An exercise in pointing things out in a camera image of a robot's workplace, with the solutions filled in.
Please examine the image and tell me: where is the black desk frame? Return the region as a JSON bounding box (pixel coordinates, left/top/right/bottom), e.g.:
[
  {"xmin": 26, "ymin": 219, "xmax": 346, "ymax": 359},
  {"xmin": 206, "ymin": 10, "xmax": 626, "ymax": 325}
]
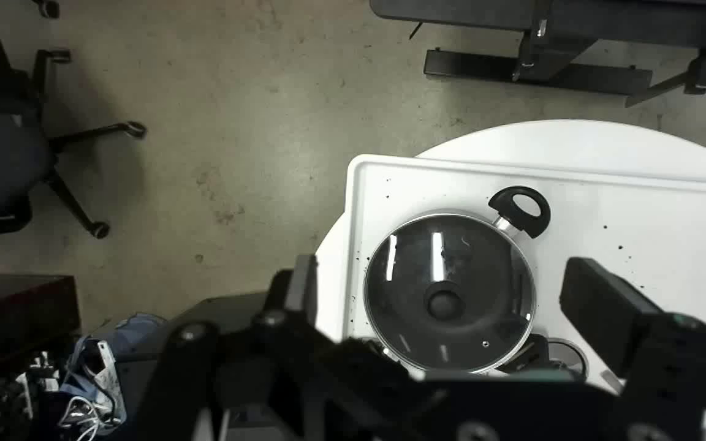
[{"xmin": 368, "ymin": 0, "xmax": 706, "ymax": 108}]

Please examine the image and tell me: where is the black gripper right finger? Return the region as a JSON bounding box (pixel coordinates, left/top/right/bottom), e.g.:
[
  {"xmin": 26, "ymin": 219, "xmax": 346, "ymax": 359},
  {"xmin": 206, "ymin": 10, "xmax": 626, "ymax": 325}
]
[{"xmin": 558, "ymin": 255, "xmax": 666, "ymax": 375}]

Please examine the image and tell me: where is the blue cloth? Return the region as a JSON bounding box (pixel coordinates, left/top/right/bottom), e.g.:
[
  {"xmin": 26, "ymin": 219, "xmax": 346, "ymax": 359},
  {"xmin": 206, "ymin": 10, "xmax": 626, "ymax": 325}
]
[{"xmin": 62, "ymin": 310, "xmax": 170, "ymax": 430}]

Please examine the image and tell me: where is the white plastic tray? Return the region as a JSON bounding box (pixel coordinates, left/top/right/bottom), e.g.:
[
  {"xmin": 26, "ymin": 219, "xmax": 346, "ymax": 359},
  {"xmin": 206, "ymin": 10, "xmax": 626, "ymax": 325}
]
[{"xmin": 341, "ymin": 151, "xmax": 706, "ymax": 441}]

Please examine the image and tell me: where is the black office chair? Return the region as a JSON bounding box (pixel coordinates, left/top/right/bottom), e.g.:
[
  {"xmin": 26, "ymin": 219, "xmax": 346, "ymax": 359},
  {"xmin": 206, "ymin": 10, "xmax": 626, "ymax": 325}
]
[{"xmin": 0, "ymin": 0, "xmax": 150, "ymax": 256}]

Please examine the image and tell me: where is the black box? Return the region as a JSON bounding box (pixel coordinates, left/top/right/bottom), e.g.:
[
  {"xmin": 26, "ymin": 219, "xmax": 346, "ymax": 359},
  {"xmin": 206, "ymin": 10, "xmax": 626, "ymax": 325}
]
[{"xmin": 0, "ymin": 271, "xmax": 84, "ymax": 363}]

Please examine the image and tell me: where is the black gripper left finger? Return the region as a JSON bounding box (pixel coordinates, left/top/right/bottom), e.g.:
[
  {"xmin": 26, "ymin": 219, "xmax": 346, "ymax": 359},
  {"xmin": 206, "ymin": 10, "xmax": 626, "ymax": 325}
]
[{"xmin": 285, "ymin": 252, "xmax": 324, "ymax": 333}]

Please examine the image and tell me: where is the black cooking pot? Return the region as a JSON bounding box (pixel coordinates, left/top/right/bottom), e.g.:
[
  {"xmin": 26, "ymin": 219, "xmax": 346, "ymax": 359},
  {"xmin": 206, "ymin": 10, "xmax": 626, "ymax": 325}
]
[
  {"xmin": 360, "ymin": 184, "xmax": 591, "ymax": 383},
  {"xmin": 362, "ymin": 211, "xmax": 536, "ymax": 377}
]

